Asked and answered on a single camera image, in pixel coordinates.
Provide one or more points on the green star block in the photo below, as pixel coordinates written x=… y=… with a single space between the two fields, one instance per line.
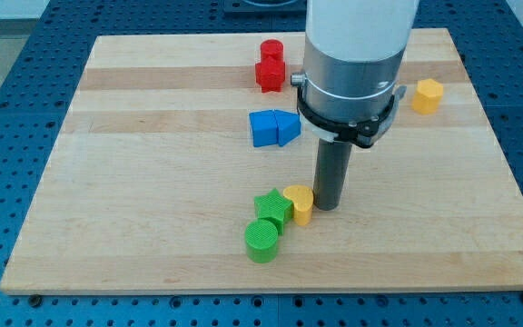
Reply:
x=275 y=208

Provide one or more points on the blue triangle block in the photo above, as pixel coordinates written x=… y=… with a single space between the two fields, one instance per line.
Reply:
x=288 y=126

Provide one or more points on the wooden board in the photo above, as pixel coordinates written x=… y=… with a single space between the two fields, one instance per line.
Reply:
x=151 y=181

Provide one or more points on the red cylinder block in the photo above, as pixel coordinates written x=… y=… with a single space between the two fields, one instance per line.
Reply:
x=271 y=49

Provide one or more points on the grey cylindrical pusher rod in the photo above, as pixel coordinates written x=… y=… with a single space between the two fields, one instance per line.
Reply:
x=330 y=173

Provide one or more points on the yellow heart block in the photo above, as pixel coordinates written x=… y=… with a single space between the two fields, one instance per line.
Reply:
x=303 y=200

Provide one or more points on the red star block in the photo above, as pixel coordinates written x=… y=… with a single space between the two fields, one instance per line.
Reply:
x=270 y=74

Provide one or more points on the blue cube block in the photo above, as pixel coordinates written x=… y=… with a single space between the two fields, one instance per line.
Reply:
x=264 y=128

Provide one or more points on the yellow hexagon block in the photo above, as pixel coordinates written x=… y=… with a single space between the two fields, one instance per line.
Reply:
x=427 y=97

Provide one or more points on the green cylinder block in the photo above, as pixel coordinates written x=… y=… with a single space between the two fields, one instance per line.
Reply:
x=261 y=239

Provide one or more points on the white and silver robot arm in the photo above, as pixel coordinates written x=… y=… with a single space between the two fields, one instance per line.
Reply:
x=346 y=89

